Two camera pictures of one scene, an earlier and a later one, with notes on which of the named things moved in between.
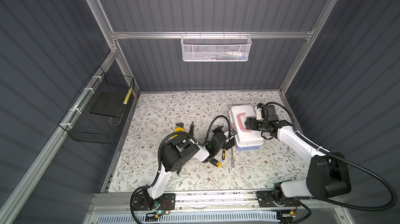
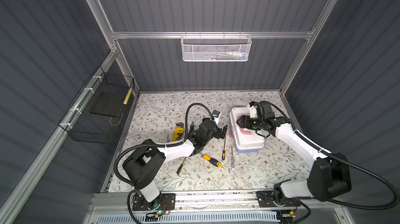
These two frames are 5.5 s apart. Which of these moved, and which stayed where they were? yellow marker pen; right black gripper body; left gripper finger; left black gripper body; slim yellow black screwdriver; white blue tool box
Moved: left gripper finger; left black gripper body
Stayed: white blue tool box; slim yellow black screwdriver; right black gripper body; yellow marker pen
